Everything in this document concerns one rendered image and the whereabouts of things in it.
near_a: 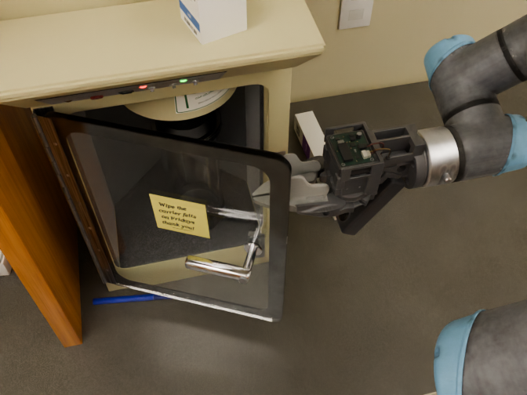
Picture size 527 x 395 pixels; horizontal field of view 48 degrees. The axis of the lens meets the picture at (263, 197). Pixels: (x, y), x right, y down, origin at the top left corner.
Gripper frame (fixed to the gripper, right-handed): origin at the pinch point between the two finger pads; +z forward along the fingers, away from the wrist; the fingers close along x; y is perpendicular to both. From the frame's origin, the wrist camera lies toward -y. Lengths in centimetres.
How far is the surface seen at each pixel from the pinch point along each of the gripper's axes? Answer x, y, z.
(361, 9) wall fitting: -54, -13, -33
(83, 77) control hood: 0.1, 23.0, 17.1
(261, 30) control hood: -3.2, 23.1, -0.5
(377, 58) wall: -54, -27, -39
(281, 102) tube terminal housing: -11.1, 5.3, -5.0
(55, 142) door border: -9.1, 6.4, 24.1
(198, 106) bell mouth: -12.9, 5.0, 5.8
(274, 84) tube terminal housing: -11.1, 8.6, -4.0
